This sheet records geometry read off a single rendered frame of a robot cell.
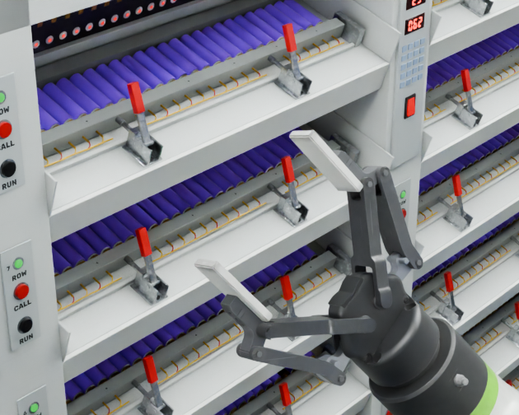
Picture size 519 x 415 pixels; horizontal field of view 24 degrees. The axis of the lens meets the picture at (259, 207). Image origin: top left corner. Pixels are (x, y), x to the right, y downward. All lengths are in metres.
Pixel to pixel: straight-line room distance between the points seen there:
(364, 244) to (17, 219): 0.41
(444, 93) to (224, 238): 0.54
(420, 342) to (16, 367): 0.50
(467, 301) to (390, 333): 1.16
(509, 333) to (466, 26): 0.79
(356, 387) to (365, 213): 0.97
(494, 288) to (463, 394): 1.20
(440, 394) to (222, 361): 0.67
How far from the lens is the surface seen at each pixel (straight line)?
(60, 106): 1.42
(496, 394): 1.09
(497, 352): 2.39
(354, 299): 1.01
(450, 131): 1.93
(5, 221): 1.25
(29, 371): 1.36
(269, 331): 0.95
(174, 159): 1.40
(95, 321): 1.44
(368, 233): 1.01
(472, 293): 2.21
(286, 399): 1.82
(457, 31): 1.82
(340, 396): 1.93
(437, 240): 2.00
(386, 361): 1.02
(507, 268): 2.30
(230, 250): 1.57
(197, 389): 1.63
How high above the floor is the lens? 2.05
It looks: 28 degrees down
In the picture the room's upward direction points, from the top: straight up
